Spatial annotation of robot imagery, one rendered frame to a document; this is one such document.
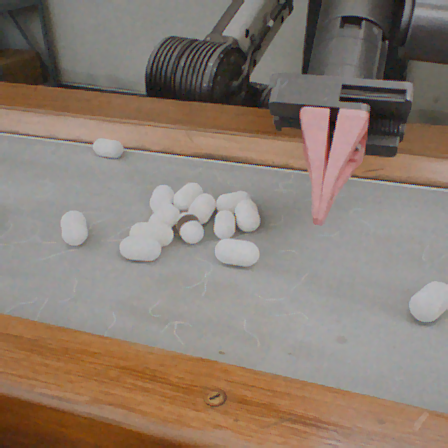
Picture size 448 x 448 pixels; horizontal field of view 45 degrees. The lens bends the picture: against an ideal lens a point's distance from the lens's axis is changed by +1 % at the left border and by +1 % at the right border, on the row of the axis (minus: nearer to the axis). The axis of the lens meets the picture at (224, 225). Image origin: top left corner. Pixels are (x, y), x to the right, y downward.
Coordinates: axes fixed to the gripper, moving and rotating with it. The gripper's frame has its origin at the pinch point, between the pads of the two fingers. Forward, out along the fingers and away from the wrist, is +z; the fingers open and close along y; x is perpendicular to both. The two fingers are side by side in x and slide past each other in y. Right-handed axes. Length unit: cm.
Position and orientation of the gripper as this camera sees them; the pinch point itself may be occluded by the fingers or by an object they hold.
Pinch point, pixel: (319, 212)
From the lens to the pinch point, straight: 39.1
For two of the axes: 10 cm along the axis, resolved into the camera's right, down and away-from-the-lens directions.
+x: 1.8, 3.3, 9.3
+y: 9.6, 1.5, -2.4
